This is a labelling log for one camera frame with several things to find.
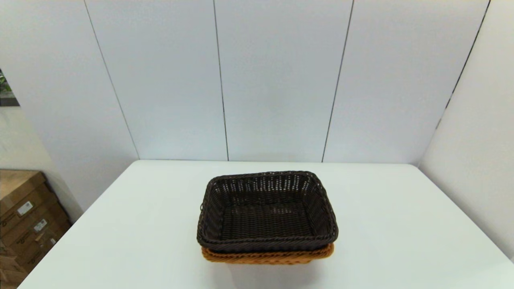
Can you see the dark brown wicker basket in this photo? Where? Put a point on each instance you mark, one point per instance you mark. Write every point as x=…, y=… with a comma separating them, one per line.
x=265, y=216

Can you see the orange wicker basket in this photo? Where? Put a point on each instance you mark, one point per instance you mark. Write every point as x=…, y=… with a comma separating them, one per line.
x=265, y=257

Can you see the green plant on dark ledge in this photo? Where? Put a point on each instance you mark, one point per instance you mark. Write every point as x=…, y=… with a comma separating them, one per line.
x=6, y=88

